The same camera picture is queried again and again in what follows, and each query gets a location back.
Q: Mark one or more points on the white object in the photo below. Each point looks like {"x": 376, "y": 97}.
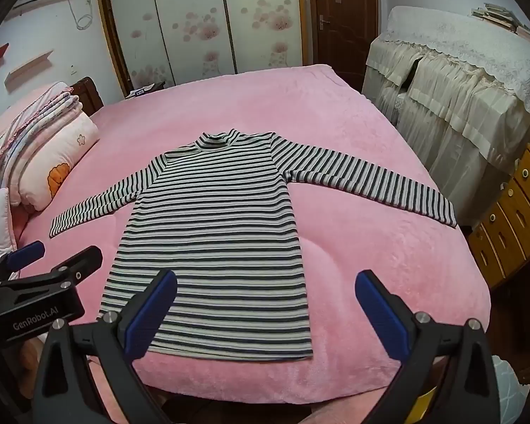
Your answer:
{"x": 510, "y": 393}

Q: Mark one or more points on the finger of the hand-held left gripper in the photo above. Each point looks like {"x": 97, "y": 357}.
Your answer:
{"x": 77, "y": 265}
{"x": 26, "y": 254}

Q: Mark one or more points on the pink bed blanket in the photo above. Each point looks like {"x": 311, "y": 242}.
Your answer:
{"x": 357, "y": 163}

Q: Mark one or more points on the floral sliding-door wardrobe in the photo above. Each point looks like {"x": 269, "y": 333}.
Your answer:
{"x": 194, "y": 22}

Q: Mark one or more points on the dark wooden headboard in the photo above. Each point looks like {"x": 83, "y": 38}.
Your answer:
{"x": 88, "y": 95}

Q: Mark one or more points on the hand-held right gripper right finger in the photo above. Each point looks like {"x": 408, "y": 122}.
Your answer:
{"x": 380, "y": 313}

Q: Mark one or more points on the stack of books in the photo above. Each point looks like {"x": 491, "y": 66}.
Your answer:
{"x": 503, "y": 15}

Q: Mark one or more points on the yellow wooden drawer cabinet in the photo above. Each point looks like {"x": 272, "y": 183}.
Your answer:
{"x": 512, "y": 221}

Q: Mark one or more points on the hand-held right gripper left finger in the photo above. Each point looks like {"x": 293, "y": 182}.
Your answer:
{"x": 157, "y": 309}

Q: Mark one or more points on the folded pink quilt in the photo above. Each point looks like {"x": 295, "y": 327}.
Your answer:
{"x": 39, "y": 110}

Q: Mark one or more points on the pink flower-print pillow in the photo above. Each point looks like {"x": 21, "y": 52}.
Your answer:
{"x": 66, "y": 150}

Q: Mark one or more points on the striped long-sleeve shirt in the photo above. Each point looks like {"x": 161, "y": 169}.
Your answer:
{"x": 221, "y": 229}

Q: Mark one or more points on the brown wooden door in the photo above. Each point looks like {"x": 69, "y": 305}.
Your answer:
{"x": 344, "y": 31}

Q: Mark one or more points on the cream lace-covered furniture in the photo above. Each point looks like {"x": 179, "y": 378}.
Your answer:
{"x": 459, "y": 97}

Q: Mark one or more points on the pink wall shelf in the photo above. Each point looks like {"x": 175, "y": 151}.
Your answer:
{"x": 28, "y": 66}

